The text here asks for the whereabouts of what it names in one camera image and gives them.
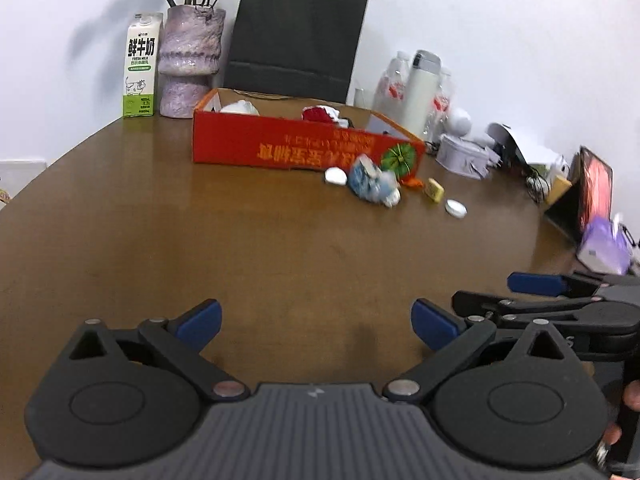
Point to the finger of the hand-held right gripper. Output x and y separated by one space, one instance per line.
535 284
575 315

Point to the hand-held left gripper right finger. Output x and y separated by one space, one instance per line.
432 324

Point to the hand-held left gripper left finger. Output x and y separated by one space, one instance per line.
200 322

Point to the orange cardboard box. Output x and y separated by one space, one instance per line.
280 145

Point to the person's right hand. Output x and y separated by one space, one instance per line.
632 397

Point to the purple tissue pack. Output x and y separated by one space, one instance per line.
602 242

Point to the wooden desk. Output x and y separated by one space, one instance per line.
200 240

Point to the yellow block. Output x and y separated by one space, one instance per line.
559 188

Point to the white round cap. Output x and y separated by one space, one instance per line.
456 208

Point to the black tablet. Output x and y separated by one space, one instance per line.
595 190

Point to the white flat box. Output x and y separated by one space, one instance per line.
545 156

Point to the small yellow eraser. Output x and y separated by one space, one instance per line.
434 190

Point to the white charger plug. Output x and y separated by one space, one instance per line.
493 156

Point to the small orange item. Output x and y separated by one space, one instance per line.
412 182

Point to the white round tin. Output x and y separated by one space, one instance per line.
460 157

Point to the white and black device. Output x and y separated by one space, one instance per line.
505 134

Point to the blue and white crumpled packet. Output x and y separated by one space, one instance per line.
372 182

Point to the green paper fan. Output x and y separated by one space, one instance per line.
398 158

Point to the white oval case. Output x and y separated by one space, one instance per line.
336 176

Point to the white round gadget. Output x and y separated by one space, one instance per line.
460 121

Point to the clear red-label water bottle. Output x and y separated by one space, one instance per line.
394 85
441 105

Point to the white thermos bottle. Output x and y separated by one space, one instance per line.
419 95

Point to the clear drinking glass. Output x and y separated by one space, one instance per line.
363 98

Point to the red fabric item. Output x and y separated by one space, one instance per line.
315 114

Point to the green and white milk carton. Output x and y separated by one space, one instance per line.
141 70

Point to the purple marbled ceramic vase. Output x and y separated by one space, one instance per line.
187 60

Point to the black paper bag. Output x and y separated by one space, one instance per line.
295 35

